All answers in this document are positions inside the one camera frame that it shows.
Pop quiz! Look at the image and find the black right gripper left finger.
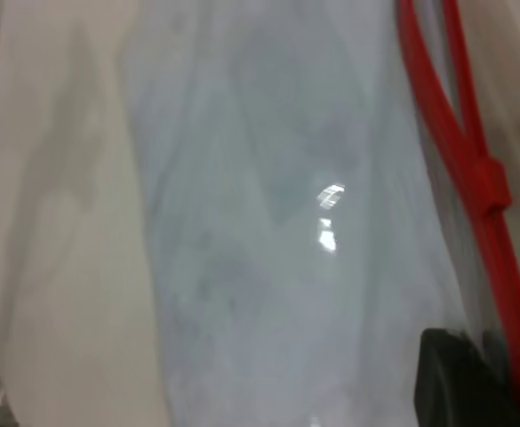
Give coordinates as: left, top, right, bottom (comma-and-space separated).
412, 327, 520, 427

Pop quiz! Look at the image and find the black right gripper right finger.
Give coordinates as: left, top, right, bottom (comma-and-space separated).
483, 327, 520, 427

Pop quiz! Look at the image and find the red zipper slider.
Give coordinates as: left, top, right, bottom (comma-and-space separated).
475, 157, 514, 214

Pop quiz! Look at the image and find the clear zip bag red strip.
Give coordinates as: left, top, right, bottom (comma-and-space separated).
116, 0, 520, 427

